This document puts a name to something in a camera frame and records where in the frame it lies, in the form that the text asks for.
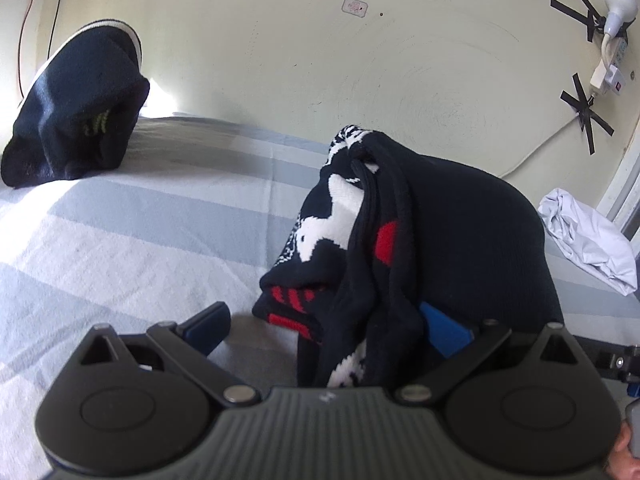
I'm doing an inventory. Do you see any white wall power adapter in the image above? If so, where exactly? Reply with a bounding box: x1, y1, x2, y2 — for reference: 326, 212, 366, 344
589, 35, 632, 97

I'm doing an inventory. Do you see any thin black wall cable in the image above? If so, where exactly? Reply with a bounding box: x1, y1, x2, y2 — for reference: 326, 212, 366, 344
49, 0, 64, 56

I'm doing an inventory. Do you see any navy reindeer print sweater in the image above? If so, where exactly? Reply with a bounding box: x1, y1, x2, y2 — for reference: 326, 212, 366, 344
252, 124, 566, 389

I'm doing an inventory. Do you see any white power cable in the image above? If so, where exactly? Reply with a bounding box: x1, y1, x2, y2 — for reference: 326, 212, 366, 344
499, 112, 583, 179

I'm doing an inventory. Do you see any white light bulb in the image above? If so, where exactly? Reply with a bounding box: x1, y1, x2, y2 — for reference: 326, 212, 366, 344
602, 0, 633, 37

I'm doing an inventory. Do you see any crumpled white cloth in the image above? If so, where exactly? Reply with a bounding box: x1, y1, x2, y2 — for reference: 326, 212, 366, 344
537, 187, 639, 297

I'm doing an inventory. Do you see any white door frame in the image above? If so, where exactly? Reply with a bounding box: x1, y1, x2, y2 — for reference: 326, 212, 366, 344
594, 145, 640, 241

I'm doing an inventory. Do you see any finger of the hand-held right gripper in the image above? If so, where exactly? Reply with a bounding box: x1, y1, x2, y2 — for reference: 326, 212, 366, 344
574, 335, 640, 386

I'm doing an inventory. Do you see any thin red wall cable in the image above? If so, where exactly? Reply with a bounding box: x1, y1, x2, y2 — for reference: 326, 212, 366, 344
16, 0, 45, 97

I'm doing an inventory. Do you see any person's right hand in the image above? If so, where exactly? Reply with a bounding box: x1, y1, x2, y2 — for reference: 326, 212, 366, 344
606, 422, 640, 480

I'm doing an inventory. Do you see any folded dark navy garment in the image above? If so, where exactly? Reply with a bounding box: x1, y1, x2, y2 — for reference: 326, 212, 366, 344
0, 20, 151, 189

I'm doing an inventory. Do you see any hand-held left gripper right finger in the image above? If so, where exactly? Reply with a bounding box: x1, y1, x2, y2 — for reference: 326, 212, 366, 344
395, 301, 576, 407

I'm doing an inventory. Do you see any striped grey white bedsheet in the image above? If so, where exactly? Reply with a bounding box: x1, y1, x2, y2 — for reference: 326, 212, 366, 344
0, 112, 640, 480

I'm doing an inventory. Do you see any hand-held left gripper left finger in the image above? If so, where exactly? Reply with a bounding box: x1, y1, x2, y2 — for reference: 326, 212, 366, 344
75, 301, 262, 407

